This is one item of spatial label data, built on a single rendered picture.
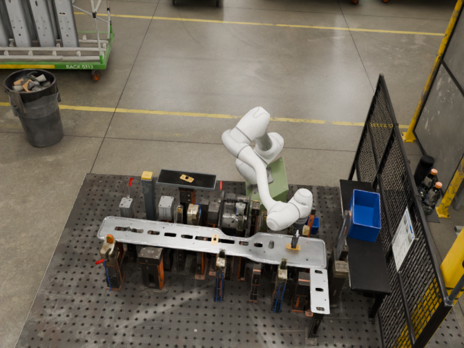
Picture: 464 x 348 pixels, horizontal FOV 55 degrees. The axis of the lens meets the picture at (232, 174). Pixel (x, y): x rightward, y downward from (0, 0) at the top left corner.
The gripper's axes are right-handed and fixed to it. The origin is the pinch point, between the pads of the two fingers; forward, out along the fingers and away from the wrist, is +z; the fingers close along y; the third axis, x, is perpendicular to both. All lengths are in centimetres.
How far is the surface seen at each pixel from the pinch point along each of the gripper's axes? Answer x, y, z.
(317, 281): 14.3, 21.1, 6.0
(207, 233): -52, -5, 6
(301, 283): 5.3, 22.4, 7.9
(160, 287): -77, 21, 32
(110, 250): -105, 20, 2
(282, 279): -6.1, 24.8, 3.5
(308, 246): 9.7, -3.0, 6.0
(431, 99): 149, -251, 42
